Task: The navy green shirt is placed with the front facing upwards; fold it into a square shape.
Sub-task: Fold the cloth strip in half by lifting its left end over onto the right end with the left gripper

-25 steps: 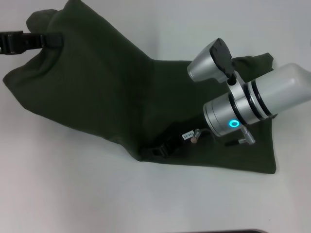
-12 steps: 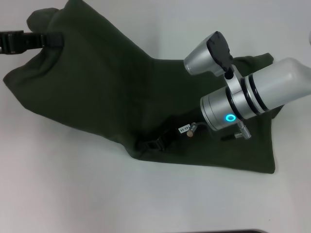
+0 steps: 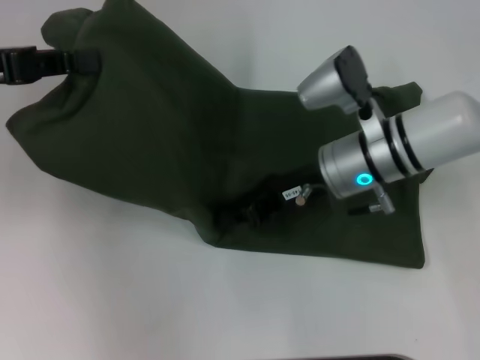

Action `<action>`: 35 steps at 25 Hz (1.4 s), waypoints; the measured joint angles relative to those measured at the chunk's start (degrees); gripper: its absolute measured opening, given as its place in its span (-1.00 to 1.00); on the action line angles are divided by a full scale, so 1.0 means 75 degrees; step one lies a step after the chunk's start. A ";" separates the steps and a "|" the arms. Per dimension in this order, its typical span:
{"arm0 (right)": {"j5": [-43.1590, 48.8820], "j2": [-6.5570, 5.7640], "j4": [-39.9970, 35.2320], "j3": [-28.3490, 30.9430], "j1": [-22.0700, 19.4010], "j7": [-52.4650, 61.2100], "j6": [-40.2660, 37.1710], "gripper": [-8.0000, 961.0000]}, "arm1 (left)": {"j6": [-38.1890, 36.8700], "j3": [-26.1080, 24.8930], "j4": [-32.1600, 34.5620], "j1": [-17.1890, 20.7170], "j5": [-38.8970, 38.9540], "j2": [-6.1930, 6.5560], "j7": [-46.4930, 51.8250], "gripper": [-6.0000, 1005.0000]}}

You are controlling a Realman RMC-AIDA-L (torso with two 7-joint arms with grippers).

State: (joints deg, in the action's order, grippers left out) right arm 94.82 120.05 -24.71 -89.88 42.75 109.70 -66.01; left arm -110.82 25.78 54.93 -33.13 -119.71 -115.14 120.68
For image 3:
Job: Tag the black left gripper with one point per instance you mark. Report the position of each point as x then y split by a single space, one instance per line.
17 65

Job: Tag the dark green FREE T-shirt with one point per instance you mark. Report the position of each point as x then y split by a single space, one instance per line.
150 131

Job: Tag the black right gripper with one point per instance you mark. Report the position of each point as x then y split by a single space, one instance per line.
266 202

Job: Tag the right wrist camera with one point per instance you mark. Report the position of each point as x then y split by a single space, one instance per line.
326 84

